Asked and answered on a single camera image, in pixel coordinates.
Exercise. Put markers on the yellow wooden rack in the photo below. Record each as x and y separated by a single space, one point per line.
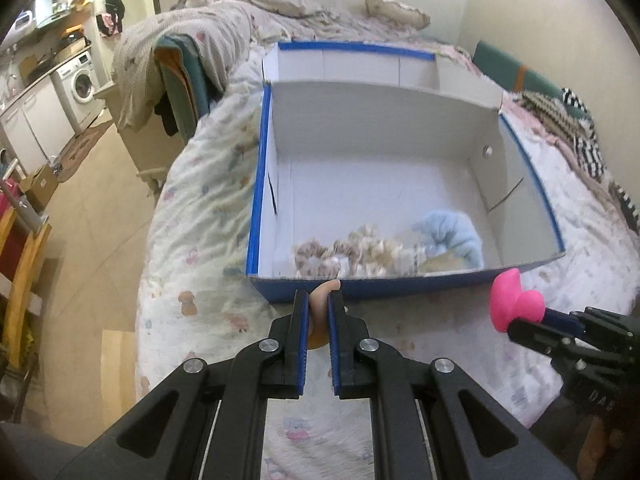
19 297

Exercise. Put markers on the cardboard box on floor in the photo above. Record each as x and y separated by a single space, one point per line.
39 187

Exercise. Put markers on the patterned white bed quilt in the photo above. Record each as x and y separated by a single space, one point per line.
196 302

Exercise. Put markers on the cream patterned scrunchie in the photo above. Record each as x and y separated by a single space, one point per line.
372 256

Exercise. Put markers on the black white striped cloth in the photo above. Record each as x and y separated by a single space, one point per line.
576 137

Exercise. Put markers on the beige frilled scrunchie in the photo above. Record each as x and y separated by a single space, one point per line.
339 260

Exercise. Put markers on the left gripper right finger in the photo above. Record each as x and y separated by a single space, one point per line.
430 420

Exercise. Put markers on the pink soft toy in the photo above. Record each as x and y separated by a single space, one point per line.
508 300

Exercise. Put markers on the white washing machine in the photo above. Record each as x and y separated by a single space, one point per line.
76 84

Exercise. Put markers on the white kitchen cabinet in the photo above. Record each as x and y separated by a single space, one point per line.
37 127

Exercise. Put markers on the light blue fluffy scrunchie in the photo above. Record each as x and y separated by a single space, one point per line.
450 235

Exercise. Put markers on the peach soft toy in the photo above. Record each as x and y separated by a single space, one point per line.
319 313

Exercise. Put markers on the white box with blue edges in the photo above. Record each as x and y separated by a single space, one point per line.
367 135

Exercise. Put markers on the cream frilled pillow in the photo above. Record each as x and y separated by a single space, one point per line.
398 12

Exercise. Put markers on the white microwave oven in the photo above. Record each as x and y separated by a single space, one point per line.
24 23

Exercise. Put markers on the teal cushion with orange stripe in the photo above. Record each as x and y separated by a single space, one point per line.
512 75

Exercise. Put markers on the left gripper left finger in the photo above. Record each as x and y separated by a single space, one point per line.
205 420

